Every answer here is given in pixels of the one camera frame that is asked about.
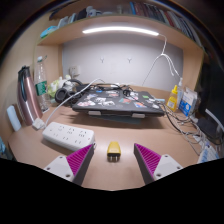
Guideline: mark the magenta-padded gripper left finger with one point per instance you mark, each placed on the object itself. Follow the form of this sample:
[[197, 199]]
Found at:
[[61, 166]]

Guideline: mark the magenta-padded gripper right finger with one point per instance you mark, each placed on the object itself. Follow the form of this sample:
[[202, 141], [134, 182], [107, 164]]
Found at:
[[166, 165]]

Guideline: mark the yellow charger block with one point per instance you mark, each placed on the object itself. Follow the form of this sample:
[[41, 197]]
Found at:
[[113, 148]]

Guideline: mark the white power strip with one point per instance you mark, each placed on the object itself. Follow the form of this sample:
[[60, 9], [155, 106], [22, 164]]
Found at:
[[68, 136]]

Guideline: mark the yellow squeeze bottle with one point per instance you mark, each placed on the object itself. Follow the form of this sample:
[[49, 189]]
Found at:
[[172, 102]]

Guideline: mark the blue and white packet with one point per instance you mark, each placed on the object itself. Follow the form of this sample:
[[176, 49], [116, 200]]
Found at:
[[187, 103]]

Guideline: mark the grey laptop stand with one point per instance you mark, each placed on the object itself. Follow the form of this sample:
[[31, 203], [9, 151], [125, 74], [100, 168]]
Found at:
[[116, 119]]

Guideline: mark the white cylinder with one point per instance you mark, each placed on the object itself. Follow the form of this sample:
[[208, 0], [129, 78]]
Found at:
[[14, 118]]

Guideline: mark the black headphones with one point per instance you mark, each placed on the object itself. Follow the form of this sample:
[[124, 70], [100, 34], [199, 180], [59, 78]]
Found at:
[[61, 96]]

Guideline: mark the pink metal thermos flask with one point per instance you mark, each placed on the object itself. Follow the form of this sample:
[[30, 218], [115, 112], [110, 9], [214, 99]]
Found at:
[[30, 100]]

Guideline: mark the sticker-covered black laptop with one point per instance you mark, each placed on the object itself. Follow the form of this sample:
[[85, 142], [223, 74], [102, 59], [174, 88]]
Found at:
[[120, 105]]

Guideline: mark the green and white plush toy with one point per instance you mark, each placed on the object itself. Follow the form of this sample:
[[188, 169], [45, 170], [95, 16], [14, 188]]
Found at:
[[53, 89]]

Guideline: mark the clear pump bottle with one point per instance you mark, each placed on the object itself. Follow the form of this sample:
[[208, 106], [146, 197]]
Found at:
[[180, 86]]

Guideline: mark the clear plastic water bottle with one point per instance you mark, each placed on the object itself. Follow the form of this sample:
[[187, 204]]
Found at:
[[41, 88]]

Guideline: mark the black monitor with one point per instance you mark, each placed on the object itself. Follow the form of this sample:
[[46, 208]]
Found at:
[[215, 100]]

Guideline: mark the wooden shelf unit with books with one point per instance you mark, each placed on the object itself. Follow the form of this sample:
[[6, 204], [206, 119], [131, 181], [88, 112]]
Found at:
[[66, 31]]

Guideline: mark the white LED light bar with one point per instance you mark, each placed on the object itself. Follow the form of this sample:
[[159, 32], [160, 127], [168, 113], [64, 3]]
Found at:
[[120, 30]]

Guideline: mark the white wall socket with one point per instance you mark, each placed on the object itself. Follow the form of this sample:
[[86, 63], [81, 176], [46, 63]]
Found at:
[[74, 70]]

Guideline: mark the small wall hook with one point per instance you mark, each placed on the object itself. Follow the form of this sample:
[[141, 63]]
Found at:
[[129, 60], [102, 60]]

